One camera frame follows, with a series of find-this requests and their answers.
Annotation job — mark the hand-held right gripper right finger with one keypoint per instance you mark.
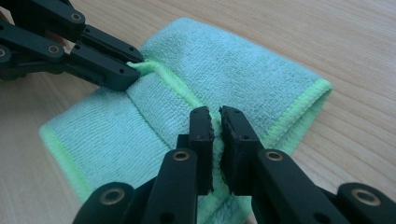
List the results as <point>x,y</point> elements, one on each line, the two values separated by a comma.
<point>249,161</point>

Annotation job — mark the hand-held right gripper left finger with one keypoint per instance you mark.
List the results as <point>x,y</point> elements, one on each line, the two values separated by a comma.
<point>186,174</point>

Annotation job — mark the green microfibre cloth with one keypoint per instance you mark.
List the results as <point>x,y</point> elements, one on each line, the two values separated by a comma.
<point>218,68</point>

